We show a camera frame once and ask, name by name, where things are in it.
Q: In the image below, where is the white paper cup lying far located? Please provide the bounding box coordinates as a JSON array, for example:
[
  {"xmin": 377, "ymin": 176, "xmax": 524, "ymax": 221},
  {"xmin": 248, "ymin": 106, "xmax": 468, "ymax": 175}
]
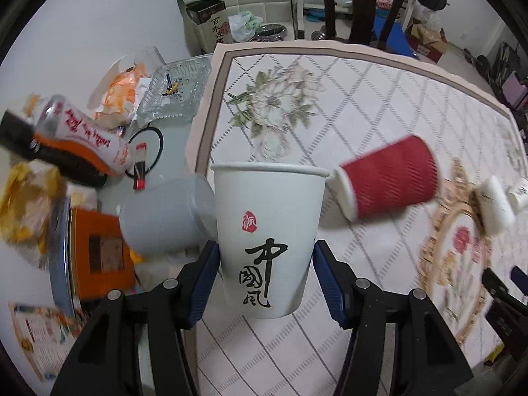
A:
[{"xmin": 507, "ymin": 177, "xmax": 528, "ymax": 214}]

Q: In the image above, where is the orange white plastic wrapper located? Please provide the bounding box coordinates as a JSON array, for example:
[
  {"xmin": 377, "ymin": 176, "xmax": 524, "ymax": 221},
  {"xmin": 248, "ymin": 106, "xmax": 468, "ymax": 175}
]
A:
[{"xmin": 86, "ymin": 58, "xmax": 150, "ymax": 130}]

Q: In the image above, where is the blue bench pad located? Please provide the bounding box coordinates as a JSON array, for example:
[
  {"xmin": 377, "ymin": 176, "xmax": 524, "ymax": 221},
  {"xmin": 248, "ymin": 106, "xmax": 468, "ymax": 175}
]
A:
[{"xmin": 373, "ymin": 16, "xmax": 416, "ymax": 58}]

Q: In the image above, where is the colourful printed leaflet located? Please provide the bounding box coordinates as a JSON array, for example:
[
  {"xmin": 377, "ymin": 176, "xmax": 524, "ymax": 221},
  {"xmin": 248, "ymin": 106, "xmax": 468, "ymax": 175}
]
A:
[{"xmin": 9, "ymin": 303, "xmax": 86, "ymax": 382}]

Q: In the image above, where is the clear glass ashtray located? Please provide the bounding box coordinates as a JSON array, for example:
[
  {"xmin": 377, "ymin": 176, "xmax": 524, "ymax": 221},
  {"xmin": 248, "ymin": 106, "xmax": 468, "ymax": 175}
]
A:
[{"xmin": 136, "ymin": 54, "xmax": 211, "ymax": 127}]

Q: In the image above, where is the floral diamond-pattern tablecloth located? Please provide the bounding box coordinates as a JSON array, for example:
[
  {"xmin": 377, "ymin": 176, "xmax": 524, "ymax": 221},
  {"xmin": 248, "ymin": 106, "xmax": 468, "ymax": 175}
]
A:
[{"xmin": 186, "ymin": 41, "xmax": 527, "ymax": 395}]

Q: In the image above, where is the yellow plastic bag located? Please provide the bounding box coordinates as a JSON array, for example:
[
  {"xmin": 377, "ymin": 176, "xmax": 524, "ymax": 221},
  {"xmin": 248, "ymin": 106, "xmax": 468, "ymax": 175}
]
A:
[{"xmin": 1, "ymin": 160, "xmax": 65, "ymax": 257}]

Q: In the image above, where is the brown cardboard box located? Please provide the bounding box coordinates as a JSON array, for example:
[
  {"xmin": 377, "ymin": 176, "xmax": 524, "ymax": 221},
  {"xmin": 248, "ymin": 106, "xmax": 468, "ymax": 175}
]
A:
[{"xmin": 406, "ymin": 23, "xmax": 448, "ymax": 63}]

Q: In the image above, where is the white green plastic bag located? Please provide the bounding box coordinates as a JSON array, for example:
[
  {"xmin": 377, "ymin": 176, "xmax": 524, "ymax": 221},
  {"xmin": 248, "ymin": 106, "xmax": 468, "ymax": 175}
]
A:
[{"xmin": 228, "ymin": 11, "xmax": 263, "ymax": 43}]

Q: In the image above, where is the dark wooden chair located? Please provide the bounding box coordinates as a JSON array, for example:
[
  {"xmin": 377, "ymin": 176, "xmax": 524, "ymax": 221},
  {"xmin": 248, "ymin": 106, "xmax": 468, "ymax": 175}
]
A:
[{"xmin": 322, "ymin": 0, "xmax": 404, "ymax": 50}]

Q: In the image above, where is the white paper cup black calligraphy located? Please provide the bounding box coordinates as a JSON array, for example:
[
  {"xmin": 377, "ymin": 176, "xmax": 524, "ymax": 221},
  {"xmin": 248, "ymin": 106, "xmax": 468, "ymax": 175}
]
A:
[{"xmin": 211, "ymin": 162, "xmax": 329, "ymax": 319}]

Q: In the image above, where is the white paper cup grass print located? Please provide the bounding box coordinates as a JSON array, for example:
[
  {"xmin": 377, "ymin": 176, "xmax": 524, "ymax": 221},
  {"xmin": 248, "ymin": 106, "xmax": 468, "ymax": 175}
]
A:
[{"xmin": 475, "ymin": 175, "xmax": 515, "ymax": 236}]

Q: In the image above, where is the grey ribbed plastic mug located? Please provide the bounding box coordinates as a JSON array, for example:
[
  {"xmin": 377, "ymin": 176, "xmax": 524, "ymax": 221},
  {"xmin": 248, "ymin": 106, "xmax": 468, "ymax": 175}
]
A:
[{"xmin": 119, "ymin": 174, "xmax": 217, "ymax": 256}]

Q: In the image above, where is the open liquor carton box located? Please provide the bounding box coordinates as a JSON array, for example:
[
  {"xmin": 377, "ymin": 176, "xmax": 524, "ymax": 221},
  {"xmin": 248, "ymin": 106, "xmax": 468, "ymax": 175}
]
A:
[{"xmin": 176, "ymin": 0, "xmax": 234, "ymax": 54}]

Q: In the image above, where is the white red-lettered snack bag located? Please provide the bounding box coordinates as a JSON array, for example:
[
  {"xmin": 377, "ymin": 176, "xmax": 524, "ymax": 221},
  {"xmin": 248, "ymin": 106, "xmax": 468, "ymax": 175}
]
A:
[{"xmin": 29, "ymin": 94, "xmax": 132, "ymax": 176}]

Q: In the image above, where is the red corrugated paper cup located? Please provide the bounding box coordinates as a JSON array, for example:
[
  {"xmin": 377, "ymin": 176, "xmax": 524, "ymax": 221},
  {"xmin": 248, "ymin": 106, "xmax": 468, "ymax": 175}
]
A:
[{"xmin": 331, "ymin": 135, "xmax": 440, "ymax": 222}]

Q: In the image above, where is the orange cardboard box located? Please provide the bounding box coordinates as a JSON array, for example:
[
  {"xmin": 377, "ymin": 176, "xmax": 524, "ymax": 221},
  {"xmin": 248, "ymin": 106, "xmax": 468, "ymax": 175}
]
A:
[{"xmin": 70, "ymin": 208, "xmax": 135, "ymax": 301}]

